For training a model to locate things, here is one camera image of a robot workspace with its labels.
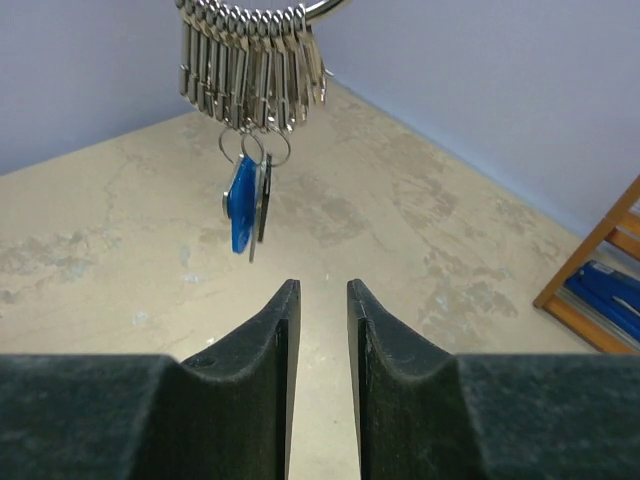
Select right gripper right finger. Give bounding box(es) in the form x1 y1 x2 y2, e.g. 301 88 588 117
347 279 639 479

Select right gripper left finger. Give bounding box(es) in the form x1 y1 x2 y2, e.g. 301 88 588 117
1 280 301 479

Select blue key fob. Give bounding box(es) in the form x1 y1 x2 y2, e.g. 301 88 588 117
223 154 257 254

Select black key fob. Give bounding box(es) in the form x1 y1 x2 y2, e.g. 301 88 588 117
249 153 273 263

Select large metal keyring with clips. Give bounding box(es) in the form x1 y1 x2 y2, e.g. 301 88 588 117
175 1 343 165

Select blue stapler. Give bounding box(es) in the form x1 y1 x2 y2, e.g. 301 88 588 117
564 260 639 341

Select wooden shelf rack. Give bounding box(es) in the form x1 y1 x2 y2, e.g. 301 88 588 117
533 180 639 353

